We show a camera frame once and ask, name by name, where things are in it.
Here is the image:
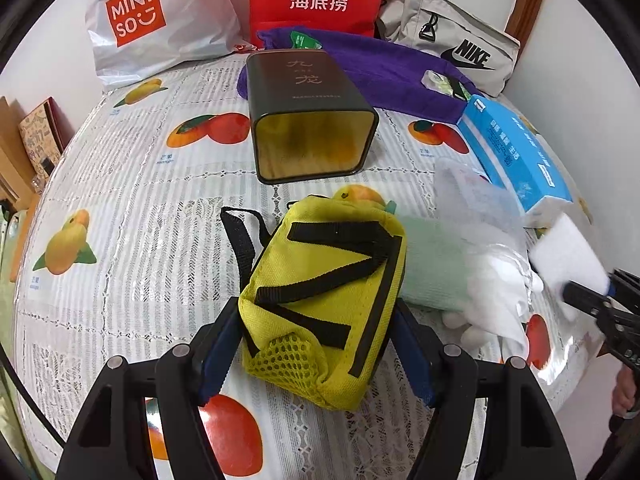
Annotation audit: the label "wooden nightstand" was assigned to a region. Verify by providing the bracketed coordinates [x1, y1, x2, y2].
[0, 95, 41, 221]

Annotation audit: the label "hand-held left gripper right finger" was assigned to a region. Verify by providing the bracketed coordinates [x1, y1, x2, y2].
[392, 305, 578, 480]

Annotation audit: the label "grey waist bag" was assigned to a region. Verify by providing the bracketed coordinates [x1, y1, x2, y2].
[375, 0, 522, 98]

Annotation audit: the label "green wipes packet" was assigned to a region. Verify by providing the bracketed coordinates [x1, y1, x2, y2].
[289, 30, 323, 51]

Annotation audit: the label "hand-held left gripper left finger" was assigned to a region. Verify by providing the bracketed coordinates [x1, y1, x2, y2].
[55, 297, 246, 480]

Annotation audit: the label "white gloves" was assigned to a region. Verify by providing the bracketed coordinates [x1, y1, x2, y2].
[442, 245, 546, 356]

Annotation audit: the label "blue tissue pack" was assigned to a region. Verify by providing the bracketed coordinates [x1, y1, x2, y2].
[457, 94, 588, 226]

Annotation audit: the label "dark tin box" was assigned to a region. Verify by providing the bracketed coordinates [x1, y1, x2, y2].
[245, 49, 379, 185]

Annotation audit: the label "clear plastic bag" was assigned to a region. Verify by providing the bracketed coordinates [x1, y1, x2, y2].
[432, 157, 531, 261]

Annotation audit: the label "white sponge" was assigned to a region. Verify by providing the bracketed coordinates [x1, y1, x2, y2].
[529, 211, 613, 321]

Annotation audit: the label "yellow green wrapper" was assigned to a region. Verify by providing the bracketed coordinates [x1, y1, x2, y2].
[400, 215, 481, 313]

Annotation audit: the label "white plastic shopping bag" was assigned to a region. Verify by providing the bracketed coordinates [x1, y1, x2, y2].
[86, 0, 241, 88]

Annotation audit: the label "patterned brown box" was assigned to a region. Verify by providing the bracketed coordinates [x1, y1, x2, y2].
[19, 99, 66, 176]

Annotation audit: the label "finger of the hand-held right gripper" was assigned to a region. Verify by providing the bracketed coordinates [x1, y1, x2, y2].
[611, 268, 640, 296]
[562, 280, 623, 318]

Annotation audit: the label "small light green packet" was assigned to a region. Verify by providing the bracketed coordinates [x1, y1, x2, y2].
[421, 70, 468, 98]

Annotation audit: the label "light green bedsheet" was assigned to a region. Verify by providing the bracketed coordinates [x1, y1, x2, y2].
[0, 205, 36, 461]

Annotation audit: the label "purple fabric storage bag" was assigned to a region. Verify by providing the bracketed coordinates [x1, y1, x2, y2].
[236, 26, 481, 126]

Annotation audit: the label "yellow pouch with black straps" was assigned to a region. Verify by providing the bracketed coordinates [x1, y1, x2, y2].
[220, 197, 408, 411]

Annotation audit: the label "black cable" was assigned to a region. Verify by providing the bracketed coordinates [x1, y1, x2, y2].
[0, 340, 66, 446]

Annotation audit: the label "person's right forearm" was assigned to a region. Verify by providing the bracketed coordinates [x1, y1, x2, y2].
[587, 412, 640, 480]

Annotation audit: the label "person's right hand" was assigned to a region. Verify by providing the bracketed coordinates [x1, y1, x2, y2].
[614, 360, 640, 417]

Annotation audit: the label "black watch band buckle piece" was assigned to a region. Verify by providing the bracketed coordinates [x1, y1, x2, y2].
[444, 76, 481, 104]

